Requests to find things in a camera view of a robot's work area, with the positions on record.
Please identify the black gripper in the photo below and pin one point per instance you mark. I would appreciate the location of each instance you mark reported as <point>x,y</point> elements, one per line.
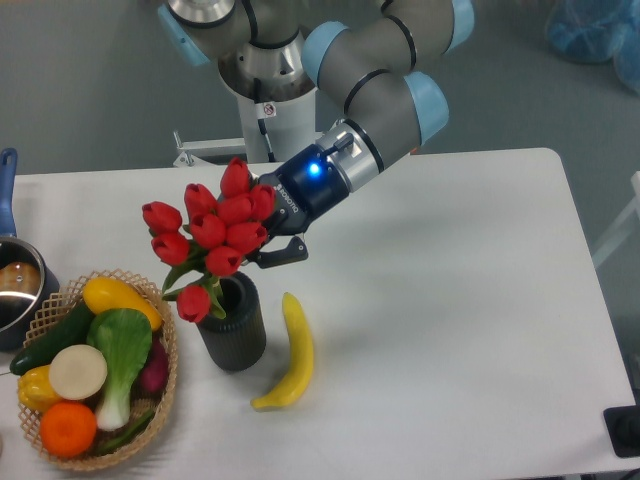
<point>306,186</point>

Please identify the red tulip bouquet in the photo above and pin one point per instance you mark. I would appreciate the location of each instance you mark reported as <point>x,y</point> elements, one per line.
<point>212,241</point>

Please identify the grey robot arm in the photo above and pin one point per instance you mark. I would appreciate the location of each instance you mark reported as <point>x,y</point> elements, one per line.
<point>333,107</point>

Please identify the dark grey ribbed vase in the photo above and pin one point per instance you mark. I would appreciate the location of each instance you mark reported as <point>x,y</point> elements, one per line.
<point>238,341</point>

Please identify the yellow banana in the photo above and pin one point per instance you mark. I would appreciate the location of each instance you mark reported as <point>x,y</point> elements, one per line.
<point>296,380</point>

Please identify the purple sweet potato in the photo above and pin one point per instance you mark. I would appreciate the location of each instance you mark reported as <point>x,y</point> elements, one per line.
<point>154,375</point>

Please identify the green bok choy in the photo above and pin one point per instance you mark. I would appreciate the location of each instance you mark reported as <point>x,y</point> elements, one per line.
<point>123,337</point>

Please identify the yellow squash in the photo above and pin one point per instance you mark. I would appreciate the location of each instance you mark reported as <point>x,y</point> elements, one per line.
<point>105,293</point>

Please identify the green chili pepper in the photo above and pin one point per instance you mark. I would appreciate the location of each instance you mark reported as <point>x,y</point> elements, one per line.
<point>125,437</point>

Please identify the dark green cucumber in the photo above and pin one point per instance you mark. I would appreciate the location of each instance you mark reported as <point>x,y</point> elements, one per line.
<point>69,331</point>

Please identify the woven wicker basket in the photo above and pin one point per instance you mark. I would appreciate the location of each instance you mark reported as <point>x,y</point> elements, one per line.
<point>153,408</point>

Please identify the blue saucepan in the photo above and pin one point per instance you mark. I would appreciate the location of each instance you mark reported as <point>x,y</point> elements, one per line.
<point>26,280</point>

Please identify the orange fruit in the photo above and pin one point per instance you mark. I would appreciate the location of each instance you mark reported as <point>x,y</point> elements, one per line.
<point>68,429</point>

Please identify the yellow bell pepper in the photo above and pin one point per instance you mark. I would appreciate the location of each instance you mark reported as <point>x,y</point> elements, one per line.
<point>35,390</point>

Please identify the blue plastic bag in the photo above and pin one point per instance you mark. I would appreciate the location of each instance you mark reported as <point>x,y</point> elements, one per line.
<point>597,32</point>

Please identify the black device at edge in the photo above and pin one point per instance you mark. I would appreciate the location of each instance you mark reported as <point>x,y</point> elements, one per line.
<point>623,429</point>

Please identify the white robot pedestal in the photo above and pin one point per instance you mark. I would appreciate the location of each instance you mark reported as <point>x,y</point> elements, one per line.
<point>276,102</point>

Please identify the white frame at right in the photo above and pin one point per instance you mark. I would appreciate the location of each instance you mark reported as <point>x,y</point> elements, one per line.
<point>620,229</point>

